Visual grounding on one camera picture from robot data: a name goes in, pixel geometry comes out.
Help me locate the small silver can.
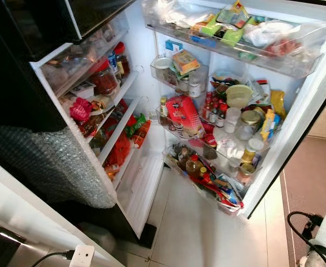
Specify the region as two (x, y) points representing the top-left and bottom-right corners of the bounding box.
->
(187, 75), (203, 98)

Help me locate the amber oil bottle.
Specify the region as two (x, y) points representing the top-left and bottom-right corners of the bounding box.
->
(186, 155), (203, 177)

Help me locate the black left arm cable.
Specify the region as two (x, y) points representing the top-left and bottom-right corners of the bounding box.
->
(31, 250), (75, 267)

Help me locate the large red packet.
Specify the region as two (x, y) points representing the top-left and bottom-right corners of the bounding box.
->
(165, 95), (204, 139)

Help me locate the fridge door with shelves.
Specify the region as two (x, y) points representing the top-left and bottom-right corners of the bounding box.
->
(144, 0), (326, 219)

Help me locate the red plastic food bag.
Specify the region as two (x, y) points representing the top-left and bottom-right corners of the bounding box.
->
(104, 136), (132, 168)

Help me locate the glass jar with metal lid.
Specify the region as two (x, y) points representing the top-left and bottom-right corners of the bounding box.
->
(238, 110), (263, 140)

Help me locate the white plastic bag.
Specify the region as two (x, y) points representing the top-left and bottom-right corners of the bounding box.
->
(244, 21), (295, 48)

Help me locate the red-lidded chilli jar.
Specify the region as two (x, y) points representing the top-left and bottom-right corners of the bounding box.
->
(91, 58), (119, 95)

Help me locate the grey bubble wrap sheet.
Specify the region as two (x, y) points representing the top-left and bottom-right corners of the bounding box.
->
(0, 125), (117, 209)

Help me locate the orange carton box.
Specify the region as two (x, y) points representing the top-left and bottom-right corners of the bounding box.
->
(172, 50), (201, 75)

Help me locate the green and orange packet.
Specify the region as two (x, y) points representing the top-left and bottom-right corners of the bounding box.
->
(126, 113), (152, 149)

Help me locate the green snack packet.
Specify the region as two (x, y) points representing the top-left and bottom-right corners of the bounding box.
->
(192, 12), (246, 46)

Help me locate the pale green bowl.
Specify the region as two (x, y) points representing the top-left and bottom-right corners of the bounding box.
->
(225, 85), (254, 110)

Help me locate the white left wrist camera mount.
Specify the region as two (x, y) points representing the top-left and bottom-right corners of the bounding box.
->
(68, 245), (96, 267)

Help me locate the yellow and blue packet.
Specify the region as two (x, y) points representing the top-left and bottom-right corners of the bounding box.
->
(261, 110), (281, 140)

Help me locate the white appliance top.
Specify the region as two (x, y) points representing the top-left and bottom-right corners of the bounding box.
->
(0, 153), (125, 267)

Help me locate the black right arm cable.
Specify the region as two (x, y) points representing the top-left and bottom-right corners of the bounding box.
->
(287, 211), (322, 251)

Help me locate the translucent white bottle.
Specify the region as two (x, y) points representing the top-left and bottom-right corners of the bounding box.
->
(225, 107), (242, 134)

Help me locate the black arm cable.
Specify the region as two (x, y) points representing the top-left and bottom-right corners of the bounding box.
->
(31, 250), (75, 267)
(287, 211), (322, 251)

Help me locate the red-capped dark sauce bottle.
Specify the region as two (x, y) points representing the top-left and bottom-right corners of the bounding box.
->
(114, 43), (131, 76)

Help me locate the pink plastic bag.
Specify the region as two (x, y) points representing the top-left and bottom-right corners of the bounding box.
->
(70, 98), (95, 122)

